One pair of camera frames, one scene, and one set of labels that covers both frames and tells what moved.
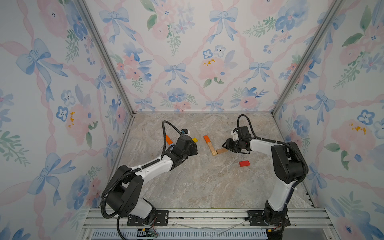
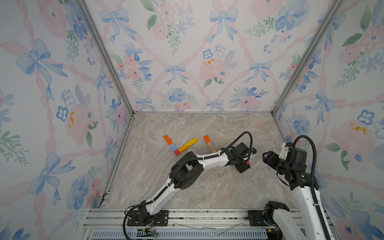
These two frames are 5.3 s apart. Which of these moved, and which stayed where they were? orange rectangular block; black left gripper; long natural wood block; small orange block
Moved: black left gripper
Stayed: small orange block; orange rectangular block; long natural wood block
